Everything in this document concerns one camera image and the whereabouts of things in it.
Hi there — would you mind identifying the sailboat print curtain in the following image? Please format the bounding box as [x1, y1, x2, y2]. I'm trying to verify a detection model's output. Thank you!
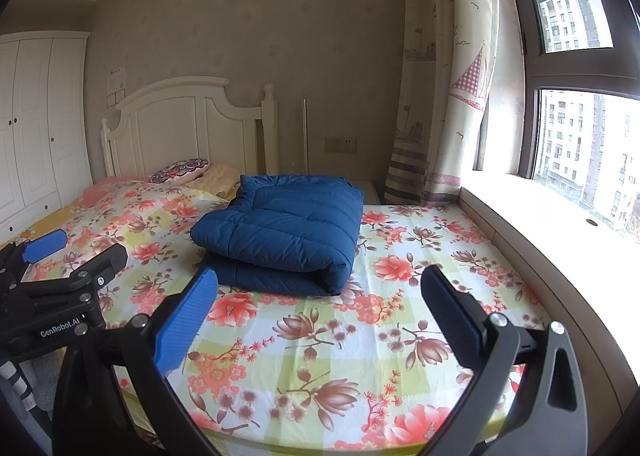
[384, 0, 501, 207]

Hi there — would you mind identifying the bay window sill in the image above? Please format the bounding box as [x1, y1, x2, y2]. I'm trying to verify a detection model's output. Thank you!
[457, 170, 640, 417]

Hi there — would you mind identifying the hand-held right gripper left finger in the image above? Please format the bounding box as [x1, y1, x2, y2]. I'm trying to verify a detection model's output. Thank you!
[52, 266, 221, 456]

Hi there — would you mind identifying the blue quilted jacket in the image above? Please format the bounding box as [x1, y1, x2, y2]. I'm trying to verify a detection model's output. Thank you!
[190, 174, 365, 297]

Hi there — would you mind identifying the white nightstand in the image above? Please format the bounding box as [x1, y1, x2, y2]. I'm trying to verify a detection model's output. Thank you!
[350, 179, 381, 207]

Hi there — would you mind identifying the patterned purple pillow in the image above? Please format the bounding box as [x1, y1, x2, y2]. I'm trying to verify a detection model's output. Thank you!
[149, 158, 210, 185]

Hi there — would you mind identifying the white wardrobe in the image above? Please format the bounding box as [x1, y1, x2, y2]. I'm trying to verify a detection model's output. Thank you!
[0, 32, 93, 241]

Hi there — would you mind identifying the cream pillow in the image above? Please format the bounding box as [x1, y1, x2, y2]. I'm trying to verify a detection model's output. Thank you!
[187, 163, 241, 197]

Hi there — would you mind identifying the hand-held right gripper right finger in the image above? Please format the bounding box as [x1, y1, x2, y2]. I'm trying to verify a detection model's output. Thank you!
[420, 264, 589, 456]

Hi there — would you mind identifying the person's left forearm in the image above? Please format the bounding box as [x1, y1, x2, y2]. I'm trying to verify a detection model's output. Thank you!
[0, 348, 63, 417]

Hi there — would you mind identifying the dark framed window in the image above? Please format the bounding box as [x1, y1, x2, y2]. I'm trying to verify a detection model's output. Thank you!
[500, 0, 640, 241]

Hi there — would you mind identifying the bed with floral sheet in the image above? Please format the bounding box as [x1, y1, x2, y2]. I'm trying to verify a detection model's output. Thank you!
[0, 176, 548, 452]

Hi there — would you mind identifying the white bed headboard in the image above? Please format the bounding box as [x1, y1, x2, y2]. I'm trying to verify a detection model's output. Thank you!
[100, 76, 278, 181]

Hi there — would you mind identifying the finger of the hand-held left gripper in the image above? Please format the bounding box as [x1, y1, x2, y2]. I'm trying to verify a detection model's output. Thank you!
[69, 243, 128, 293]
[0, 230, 69, 291]

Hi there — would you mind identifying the thin metal pole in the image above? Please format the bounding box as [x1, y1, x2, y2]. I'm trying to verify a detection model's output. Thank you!
[301, 96, 310, 177]

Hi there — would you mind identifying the yellow bed sheet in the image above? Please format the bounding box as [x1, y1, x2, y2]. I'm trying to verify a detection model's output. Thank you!
[0, 213, 71, 249]

